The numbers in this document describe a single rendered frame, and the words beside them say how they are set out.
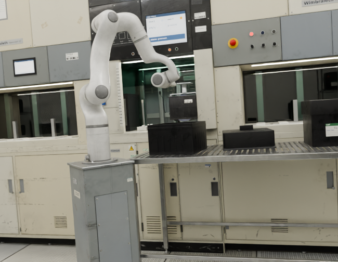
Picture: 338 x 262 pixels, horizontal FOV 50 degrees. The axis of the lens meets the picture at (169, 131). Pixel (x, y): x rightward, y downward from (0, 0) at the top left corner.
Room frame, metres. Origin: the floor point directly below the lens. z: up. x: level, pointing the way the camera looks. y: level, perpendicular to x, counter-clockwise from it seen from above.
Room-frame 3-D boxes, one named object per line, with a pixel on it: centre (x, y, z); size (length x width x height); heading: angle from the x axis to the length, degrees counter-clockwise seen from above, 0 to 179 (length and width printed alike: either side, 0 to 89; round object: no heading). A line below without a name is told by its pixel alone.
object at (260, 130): (2.17, -0.47, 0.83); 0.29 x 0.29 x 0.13; 82
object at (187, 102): (2.80, -0.14, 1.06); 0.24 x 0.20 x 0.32; 75
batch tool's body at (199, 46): (2.97, -0.01, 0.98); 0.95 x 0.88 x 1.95; 165
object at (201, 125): (2.15, -0.05, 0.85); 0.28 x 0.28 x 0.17; 67
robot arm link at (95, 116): (1.94, 0.40, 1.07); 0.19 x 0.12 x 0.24; 31
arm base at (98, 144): (1.91, 0.38, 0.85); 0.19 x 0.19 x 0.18
